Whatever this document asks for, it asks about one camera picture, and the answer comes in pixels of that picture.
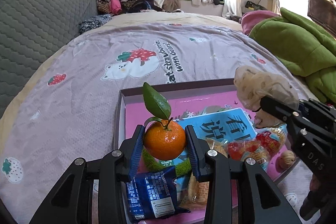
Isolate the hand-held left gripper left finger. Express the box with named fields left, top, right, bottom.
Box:
left=29, top=124, right=145, bottom=224

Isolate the green fleece blanket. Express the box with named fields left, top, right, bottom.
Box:
left=248, top=7, right=336, bottom=104

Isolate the person's right hand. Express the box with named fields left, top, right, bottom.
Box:
left=309, top=174, right=321, bottom=194

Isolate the shallow grey cardboard box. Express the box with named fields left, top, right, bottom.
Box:
left=113, top=78, right=302, bottom=224

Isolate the blue snack packet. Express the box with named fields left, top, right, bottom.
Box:
left=126, top=166, right=191, bottom=223

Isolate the pink blue book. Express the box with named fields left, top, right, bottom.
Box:
left=125, top=90, right=286, bottom=224

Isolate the green hair scrunchie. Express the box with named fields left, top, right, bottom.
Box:
left=142, top=148, right=192, bottom=177

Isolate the mandarin with green leaf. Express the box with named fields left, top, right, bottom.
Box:
left=142, top=82, right=187, bottom=161

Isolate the black yellow device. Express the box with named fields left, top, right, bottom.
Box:
left=245, top=0, right=263, bottom=10

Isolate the grey quilted headboard cover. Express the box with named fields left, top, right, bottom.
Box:
left=0, top=0, right=97, bottom=117

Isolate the dark floral cloth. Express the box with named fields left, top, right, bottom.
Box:
left=79, top=14, right=112, bottom=34

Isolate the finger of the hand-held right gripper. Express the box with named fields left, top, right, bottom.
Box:
left=299, top=98, right=336, bottom=132
left=261, top=96, right=336, bottom=141

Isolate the pink cloth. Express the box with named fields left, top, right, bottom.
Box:
left=241, top=10, right=280, bottom=35

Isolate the white wall cable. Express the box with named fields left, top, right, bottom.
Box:
left=260, top=0, right=280, bottom=13

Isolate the brown walnut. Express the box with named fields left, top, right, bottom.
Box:
left=279, top=150, right=296, bottom=170

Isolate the printed mauve bedsheet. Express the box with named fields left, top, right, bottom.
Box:
left=0, top=23, right=326, bottom=224

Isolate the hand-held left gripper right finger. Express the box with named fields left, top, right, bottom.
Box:
left=184, top=126, right=302, bottom=224

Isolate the dark framed screen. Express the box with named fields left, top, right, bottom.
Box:
left=308, top=0, right=336, bottom=31

